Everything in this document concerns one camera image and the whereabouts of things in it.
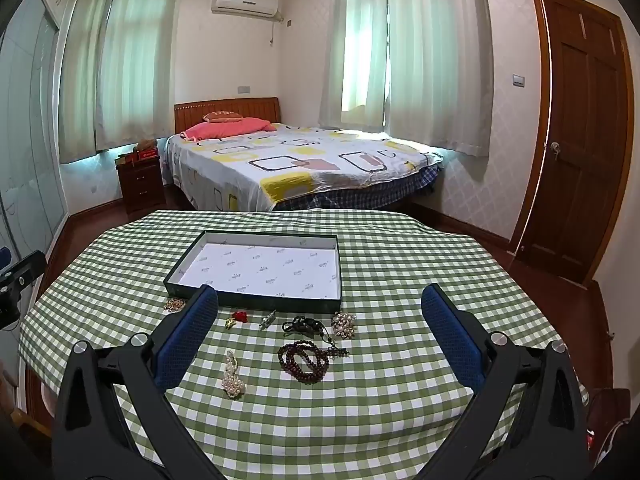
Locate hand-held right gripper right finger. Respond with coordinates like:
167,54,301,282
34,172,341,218
415,283,592,480

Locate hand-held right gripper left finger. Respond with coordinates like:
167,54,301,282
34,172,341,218
50,284,221,480

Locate white crystal bead bracelet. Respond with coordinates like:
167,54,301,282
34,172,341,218
221,349,247,401

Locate green tray with white lining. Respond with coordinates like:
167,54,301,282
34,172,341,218
164,230,342,314

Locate dark red bead bracelet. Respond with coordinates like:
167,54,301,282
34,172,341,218
278,339,331,385

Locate green checkered tablecloth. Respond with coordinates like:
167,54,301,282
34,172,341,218
17,208,592,480

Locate frosted glass wardrobe door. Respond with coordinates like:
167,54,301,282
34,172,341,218
0,0,69,273

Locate dark wooden nightstand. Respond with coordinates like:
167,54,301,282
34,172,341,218
116,153,166,219

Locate wooden bed with printed sheet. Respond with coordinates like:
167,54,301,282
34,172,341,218
165,97,446,214

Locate pink pillow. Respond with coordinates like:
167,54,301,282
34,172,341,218
180,117,279,142

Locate white sheer curtain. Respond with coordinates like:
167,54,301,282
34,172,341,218
384,0,494,159
95,0,177,152
319,0,389,129
58,0,119,164

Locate brown cushion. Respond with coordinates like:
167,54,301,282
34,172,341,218
202,109,244,124

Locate brown wooden door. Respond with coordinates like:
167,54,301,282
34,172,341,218
509,0,636,287

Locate white air conditioner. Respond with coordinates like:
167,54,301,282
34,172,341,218
210,0,284,24

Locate rose gold pearl bracelet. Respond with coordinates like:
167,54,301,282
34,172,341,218
331,311,358,340

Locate black bead bracelet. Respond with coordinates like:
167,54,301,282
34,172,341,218
282,315,347,359

